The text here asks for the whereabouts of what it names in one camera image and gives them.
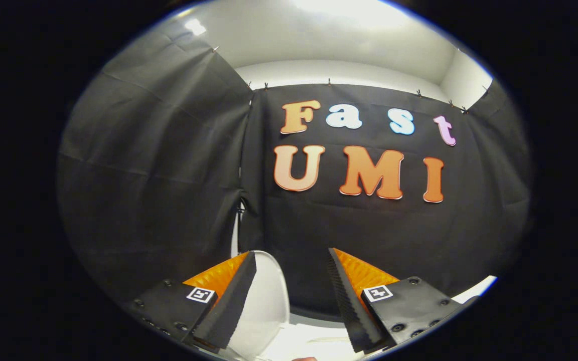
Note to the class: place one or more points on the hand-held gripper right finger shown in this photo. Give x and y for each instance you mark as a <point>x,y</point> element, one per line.
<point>351,306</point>

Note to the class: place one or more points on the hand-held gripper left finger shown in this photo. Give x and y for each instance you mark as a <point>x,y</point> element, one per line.
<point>234,301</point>

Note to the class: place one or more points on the small ceiling light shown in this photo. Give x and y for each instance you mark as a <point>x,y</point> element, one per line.
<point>195,27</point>

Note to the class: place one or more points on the white drawer cabinet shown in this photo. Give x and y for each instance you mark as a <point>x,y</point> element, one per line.
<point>474,289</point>

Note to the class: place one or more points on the black backdrop cloth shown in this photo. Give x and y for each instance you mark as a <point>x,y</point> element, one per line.
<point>168,175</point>

